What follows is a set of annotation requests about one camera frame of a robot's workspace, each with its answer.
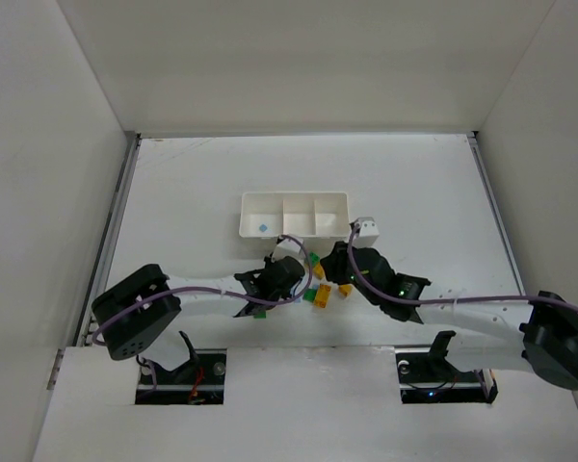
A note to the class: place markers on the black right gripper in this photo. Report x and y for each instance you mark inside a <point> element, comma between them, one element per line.
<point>335,265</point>

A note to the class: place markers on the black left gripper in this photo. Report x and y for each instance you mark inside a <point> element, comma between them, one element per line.
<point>292,269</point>

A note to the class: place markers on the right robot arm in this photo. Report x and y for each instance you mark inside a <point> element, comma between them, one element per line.
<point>537,334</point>

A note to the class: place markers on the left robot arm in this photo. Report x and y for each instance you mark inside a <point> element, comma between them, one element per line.
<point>143,315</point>

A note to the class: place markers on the yellow rectangular lego brick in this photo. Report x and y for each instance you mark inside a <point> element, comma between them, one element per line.
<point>318,271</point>

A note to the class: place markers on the green square lego brick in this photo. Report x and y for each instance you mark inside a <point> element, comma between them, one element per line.
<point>314,258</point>

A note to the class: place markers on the yellow black striped lego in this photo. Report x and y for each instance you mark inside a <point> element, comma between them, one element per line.
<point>322,296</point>

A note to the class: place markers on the white three-compartment tray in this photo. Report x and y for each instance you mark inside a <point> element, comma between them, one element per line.
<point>312,216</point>

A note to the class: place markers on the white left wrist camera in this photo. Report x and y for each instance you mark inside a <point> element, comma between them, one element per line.
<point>286,248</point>

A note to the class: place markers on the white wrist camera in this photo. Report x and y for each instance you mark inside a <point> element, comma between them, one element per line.
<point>286,248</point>
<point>366,232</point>

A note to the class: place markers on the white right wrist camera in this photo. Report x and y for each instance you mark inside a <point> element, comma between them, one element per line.
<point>366,232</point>

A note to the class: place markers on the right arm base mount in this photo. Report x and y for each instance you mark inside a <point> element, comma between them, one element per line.
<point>426,377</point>

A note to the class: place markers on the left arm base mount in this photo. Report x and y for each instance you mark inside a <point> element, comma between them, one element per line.
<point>197,381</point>

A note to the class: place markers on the right aluminium rail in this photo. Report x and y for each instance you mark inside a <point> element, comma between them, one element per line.
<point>491,274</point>

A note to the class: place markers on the aluminium rail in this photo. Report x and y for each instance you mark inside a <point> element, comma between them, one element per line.
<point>491,274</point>
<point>80,332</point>

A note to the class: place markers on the left aluminium rail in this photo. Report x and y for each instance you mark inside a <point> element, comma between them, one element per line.
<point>80,332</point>

